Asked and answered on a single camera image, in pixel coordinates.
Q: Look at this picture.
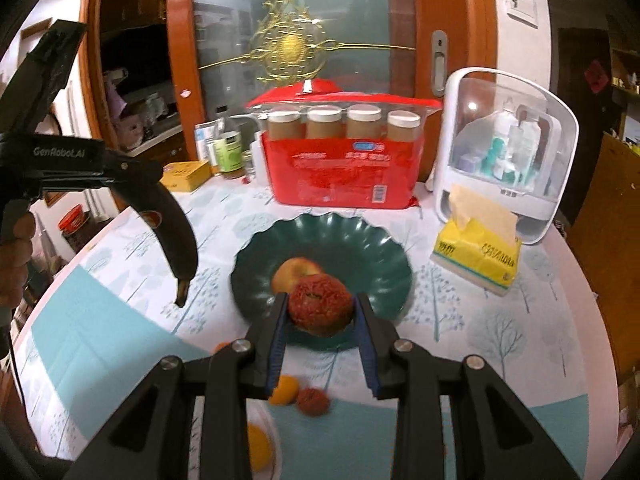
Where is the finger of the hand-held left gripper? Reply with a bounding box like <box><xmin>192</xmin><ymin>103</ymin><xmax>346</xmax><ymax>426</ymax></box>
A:
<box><xmin>102</xmin><ymin>147</ymin><xmax>164</xmax><ymax>189</ymax></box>

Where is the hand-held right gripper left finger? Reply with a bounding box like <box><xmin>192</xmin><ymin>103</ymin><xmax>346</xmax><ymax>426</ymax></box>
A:
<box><xmin>60</xmin><ymin>294</ymin><xmax>292</xmax><ymax>480</ymax></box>

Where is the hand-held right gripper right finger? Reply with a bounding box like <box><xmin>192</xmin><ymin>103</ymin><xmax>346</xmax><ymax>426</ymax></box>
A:
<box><xmin>352</xmin><ymin>292</ymin><xmax>588</xmax><ymax>480</ymax></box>

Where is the white floral plate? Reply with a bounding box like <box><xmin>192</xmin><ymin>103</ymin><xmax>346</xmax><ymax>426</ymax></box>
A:
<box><xmin>247</xmin><ymin>400</ymin><xmax>282</xmax><ymax>476</ymax></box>

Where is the red lychee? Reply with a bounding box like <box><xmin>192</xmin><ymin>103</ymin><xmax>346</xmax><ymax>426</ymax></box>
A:
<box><xmin>287</xmin><ymin>274</ymin><xmax>355</xmax><ymax>338</ymax></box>
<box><xmin>297</xmin><ymin>387</ymin><xmax>332</xmax><ymax>417</ymax></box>

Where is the dark overripe banana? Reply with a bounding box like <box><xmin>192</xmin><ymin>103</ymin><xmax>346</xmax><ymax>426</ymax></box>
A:
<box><xmin>134</xmin><ymin>177</ymin><xmax>201</xmax><ymax>309</ymax></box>

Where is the yellow red apple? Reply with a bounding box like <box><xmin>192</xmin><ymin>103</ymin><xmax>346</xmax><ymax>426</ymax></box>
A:
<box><xmin>272</xmin><ymin>257</ymin><xmax>326</xmax><ymax>293</ymax></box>

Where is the dark green scalloped plate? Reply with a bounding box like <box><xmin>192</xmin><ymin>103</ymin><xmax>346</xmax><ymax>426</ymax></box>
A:
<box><xmin>230</xmin><ymin>212</ymin><xmax>416</xmax><ymax>353</ymax></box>

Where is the person's left hand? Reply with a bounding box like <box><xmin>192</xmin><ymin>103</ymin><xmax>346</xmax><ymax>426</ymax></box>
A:
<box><xmin>0</xmin><ymin>210</ymin><xmax>37</xmax><ymax>308</ymax></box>

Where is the yellow flat box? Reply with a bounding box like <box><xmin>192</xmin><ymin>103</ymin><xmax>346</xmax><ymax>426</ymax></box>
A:
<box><xmin>161</xmin><ymin>161</ymin><xmax>212</xmax><ymax>192</ymax></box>

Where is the red bucket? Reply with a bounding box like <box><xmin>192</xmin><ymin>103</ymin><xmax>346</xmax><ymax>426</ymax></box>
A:
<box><xmin>59</xmin><ymin>204</ymin><xmax>91</xmax><ymax>233</ymax></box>

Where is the white blue small box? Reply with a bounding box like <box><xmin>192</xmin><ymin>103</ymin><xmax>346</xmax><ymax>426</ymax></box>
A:
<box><xmin>195</xmin><ymin>120</ymin><xmax>226</xmax><ymax>171</ymax></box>

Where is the green label bottle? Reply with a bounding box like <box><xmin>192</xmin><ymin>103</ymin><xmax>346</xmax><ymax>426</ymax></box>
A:
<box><xmin>212</xmin><ymin>130</ymin><xmax>245</xmax><ymax>177</ymax></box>

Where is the yellow tissue pack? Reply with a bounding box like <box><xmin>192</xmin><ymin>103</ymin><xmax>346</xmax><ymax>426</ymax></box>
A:
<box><xmin>431</xmin><ymin>184</ymin><xmax>523</xmax><ymax>298</ymax></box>

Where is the tree print tablecloth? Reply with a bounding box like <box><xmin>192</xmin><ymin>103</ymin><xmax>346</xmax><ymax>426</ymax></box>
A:
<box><xmin>10</xmin><ymin>170</ymin><xmax>618</xmax><ymax>480</ymax></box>

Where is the brown jar with white lid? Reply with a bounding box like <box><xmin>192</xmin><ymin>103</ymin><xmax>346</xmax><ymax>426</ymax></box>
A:
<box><xmin>306</xmin><ymin>105</ymin><xmax>343</xmax><ymax>140</ymax></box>
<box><xmin>346</xmin><ymin>104</ymin><xmax>383</xmax><ymax>140</ymax></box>
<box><xmin>267</xmin><ymin>105</ymin><xmax>303</xmax><ymax>141</ymax></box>
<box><xmin>386</xmin><ymin>110</ymin><xmax>422</xmax><ymax>143</ymax></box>

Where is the red jar pack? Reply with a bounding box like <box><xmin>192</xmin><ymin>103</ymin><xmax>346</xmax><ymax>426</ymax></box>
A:
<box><xmin>246</xmin><ymin>79</ymin><xmax>443</xmax><ymax>209</ymax></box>

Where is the white storage box clear lid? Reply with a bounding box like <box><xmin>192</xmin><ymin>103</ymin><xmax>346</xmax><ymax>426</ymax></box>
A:
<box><xmin>432</xmin><ymin>67</ymin><xmax>580</xmax><ymax>246</ymax></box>

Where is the teal cosmetic bottle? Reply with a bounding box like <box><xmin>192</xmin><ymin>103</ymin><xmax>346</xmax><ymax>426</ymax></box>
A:
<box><xmin>487</xmin><ymin>139</ymin><xmax>506</xmax><ymax>178</ymax></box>

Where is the clear cosmetic bottle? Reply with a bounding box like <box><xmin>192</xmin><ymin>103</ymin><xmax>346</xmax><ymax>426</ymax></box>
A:
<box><xmin>507</xmin><ymin>112</ymin><xmax>543</xmax><ymax>181</ymax></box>

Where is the orange wooden glass door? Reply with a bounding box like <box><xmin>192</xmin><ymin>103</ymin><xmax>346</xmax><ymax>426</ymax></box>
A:
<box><xmin>167</xmin><ymin>0</ymin><xmax>498</xmax><ymax>181</ymax></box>

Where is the wooden shelf with items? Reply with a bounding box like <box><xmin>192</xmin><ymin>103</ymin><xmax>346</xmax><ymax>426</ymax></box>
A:
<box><xmin>607</xmin><ymin>15</ymin><xmax>640</xmax><ymax>146</ymax></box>

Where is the black cable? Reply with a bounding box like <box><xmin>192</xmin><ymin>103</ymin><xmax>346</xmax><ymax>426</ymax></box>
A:
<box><xmin>0</xmin><ymin>327</ymin><xmax>26</xmax><ymax>411</ymax></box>

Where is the silver door handle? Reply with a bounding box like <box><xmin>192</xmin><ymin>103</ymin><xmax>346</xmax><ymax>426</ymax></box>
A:
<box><xmin>431</xmin><ymin>30</ymin><xmax>448</xmax><ymax>97</ymax></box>

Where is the red wall decoration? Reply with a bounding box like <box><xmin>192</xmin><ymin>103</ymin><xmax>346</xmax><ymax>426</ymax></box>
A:
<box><xmin>585</xmin><ymin>59</ymin><xmax>608</xmax><ymax>93</ymax></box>

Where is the white wall switch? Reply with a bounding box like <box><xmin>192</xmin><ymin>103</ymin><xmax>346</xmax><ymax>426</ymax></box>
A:
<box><xmin>504</xmin><ymin>0</ymin><xmax>540</xmax><ymax>28</ymax></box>

